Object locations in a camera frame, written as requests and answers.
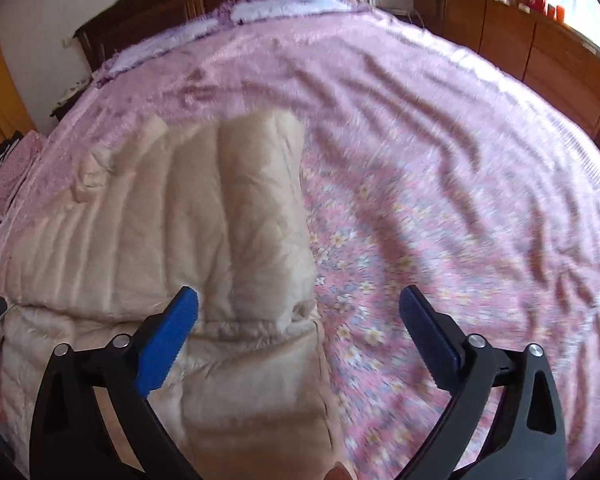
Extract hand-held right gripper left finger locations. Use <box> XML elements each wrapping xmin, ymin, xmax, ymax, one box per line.
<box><xmin>29</xmin><ymin>286</ymin><xmax>203</xmax><ymax>480</ymax></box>

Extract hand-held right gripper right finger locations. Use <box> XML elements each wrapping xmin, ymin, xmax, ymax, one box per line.
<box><xmin>397</xmin><ymin>285</ymin><xmax>567</xmax><ymax>480</ymax></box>

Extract beige down jacket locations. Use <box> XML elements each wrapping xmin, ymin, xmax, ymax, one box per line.
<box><xmin>0</xmin><ymin>110</ymin><xmax>348</xmax><ymax>480</ymax></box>

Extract pink clothes hanger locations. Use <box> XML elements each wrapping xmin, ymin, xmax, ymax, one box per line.
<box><xmin>177</xmin><ymin>66</ymin><xmax>227</xmax><ymax>107</ymax></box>

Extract pink floral bed sheet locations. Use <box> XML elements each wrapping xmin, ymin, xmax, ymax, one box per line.
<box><xmin>0</xmin><ymin>0</ymin><xmax>600</xmax><ymax>480</ymax></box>

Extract white pillow cover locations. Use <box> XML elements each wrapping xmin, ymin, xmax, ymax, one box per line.
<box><xmin>102</xmin><ymin>22</ymin><xmax>223</xmax><ymax>75</ymax></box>
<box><xmin>230</xmin><ymin>0</ymin><xmax>353</xmax><ymax>25</ymax></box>

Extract wooden low cabinet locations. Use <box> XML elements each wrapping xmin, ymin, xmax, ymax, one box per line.
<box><xmin>412</xmin><ymin>0</ymin><xmax>600</xmax><ymax>147</ymax></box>

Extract orange jars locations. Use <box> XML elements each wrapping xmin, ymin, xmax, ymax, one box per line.
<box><xmin>526</xmin><ymin>0</ymin><xmax>570</xmax><ymax>22</ymax></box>

